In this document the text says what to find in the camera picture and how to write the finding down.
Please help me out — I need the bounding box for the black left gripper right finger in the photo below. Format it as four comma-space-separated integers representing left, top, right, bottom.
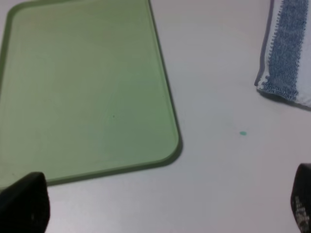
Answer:
291, 164, 311, 233

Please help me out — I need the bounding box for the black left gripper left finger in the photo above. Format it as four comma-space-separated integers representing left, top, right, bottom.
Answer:
0, 172, 51, 233

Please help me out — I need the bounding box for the blue white striped towel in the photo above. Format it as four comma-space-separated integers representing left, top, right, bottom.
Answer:
255, 0, 311, 108

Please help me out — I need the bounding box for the green plastic tray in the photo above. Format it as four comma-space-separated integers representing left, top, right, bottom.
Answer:
0, 0, 181, 188

